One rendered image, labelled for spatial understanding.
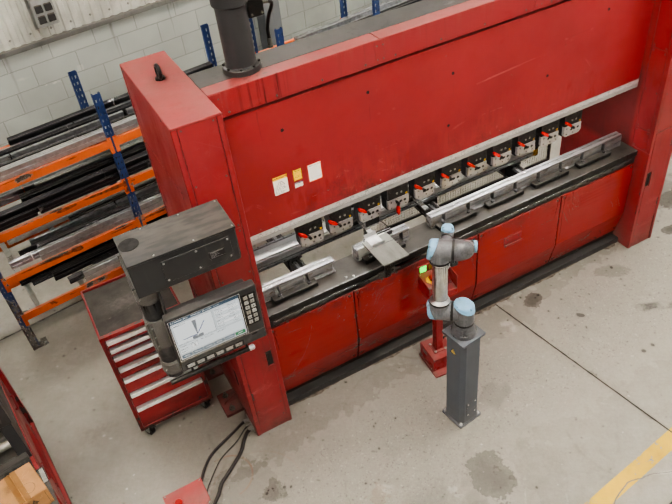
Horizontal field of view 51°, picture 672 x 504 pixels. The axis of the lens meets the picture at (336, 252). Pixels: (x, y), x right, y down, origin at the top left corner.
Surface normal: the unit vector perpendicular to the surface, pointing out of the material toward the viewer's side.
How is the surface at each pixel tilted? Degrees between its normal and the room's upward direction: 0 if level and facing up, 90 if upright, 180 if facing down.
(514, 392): 0
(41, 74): 90
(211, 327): 90
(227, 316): 90
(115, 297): 0
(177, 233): 0
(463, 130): 90
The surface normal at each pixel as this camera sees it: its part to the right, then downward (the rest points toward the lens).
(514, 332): -0.10, -0.76
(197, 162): 0.48, 0.53
